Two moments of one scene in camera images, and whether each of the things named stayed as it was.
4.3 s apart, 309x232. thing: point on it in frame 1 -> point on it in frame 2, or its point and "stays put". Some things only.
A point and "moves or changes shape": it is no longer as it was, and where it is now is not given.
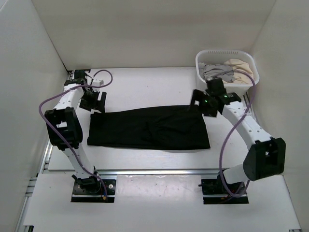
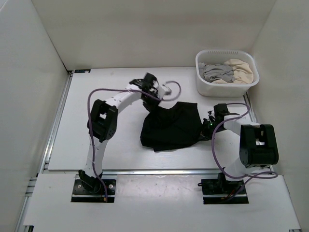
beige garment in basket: (240, 77) stays put
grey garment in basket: (224, 72) stays put
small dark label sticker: (81, 71) stays put
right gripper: (196, 96) -> (203, 133)
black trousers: (176, 127) moves or changes shape
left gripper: (92, 106) -> (150, 107)
